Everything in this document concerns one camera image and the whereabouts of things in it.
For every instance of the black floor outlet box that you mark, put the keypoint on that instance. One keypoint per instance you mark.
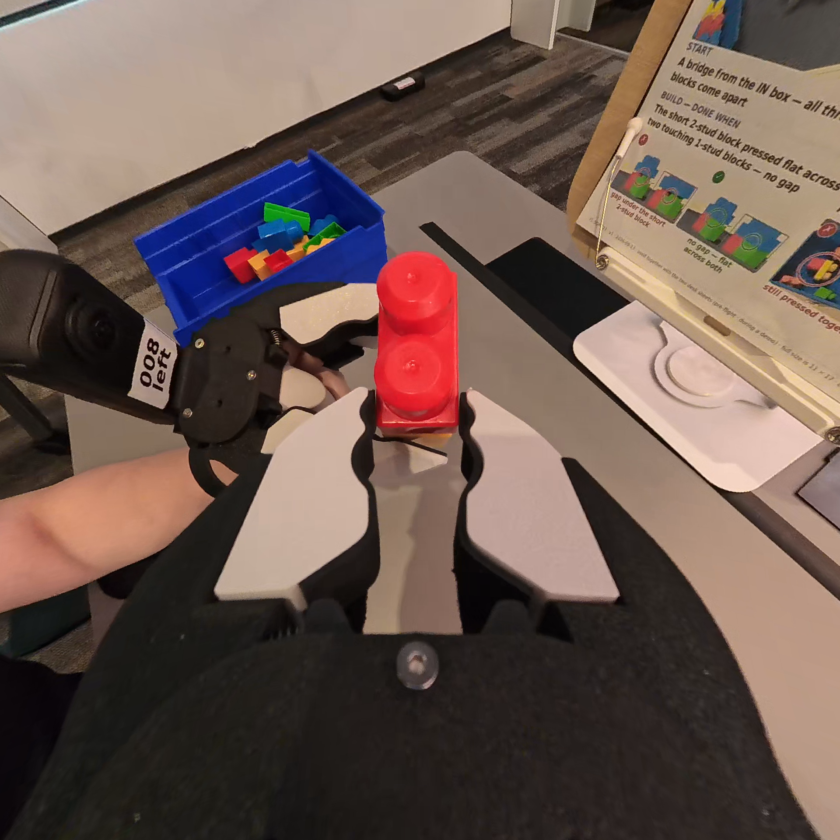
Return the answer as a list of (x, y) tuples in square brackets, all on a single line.
[(401, 87)]

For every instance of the red one-stud block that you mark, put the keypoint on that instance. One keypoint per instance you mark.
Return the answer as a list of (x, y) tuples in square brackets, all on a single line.
[(417, 348)]

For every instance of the black desk plate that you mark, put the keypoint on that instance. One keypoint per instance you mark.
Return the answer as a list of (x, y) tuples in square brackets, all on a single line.
[(823, 492), (558, 289)]

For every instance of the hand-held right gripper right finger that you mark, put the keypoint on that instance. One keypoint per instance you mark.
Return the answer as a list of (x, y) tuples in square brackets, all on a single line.
[(538, 512)]

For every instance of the blue plastic bin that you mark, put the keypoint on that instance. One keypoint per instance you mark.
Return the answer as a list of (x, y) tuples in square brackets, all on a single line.
[(197, 282)]

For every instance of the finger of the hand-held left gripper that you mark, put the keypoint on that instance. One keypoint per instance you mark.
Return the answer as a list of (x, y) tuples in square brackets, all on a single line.
[(302, 387), (328, 312)]

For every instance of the grey desk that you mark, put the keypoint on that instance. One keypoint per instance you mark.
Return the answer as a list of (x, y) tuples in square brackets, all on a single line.
[(656, 558)]

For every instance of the person's left forearm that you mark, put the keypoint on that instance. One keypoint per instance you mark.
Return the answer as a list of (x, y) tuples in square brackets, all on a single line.
[(98, 525)]

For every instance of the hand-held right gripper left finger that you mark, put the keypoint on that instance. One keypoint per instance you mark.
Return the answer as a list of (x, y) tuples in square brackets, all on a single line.
[(302, 512)]

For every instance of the printed instruction sheet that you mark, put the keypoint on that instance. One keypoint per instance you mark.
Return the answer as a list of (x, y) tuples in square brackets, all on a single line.
[(735, 164)]

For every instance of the pile of coloured blocks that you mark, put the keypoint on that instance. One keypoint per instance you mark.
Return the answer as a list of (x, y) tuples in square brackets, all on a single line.
[(282, 243)]

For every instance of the person's left hand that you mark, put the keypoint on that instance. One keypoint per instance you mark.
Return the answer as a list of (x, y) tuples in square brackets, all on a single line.
[(328, 380)]

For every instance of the person's black trousers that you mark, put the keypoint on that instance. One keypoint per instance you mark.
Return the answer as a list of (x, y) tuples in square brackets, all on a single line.
[(26, 722)]

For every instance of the yellow one-stud block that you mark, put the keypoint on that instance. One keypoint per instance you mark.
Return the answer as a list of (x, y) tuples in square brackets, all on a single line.
[(433, 433)]

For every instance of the white board stand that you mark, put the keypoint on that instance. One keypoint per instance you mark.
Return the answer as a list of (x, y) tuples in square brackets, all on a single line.
[(623, 367)]

